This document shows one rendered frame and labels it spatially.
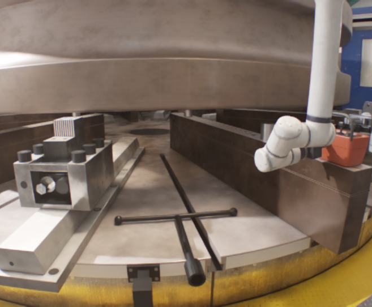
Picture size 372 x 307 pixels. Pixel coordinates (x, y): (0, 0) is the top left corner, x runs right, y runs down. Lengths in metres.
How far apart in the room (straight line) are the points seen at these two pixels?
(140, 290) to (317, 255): 0.97
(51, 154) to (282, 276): 1.25
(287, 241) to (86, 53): 1.41
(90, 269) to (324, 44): 1.19
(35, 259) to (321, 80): 1.14
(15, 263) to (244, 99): 1.35
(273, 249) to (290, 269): 0.23
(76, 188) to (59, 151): 0.20
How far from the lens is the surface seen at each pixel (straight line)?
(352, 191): 1.21
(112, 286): 1.29
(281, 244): 1.33
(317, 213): 1.34
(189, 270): 1.06
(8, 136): 2.35
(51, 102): 1.61
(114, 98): 1.48
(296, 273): 1.57
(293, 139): 0.94
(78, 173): 1.23
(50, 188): 1.37
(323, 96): 1.00
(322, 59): 0.99
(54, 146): 1.34
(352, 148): 1.20
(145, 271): 1.15
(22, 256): 1.10
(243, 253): 1.25
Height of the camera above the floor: 0.99
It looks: 14 degrees down
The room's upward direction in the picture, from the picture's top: straight up
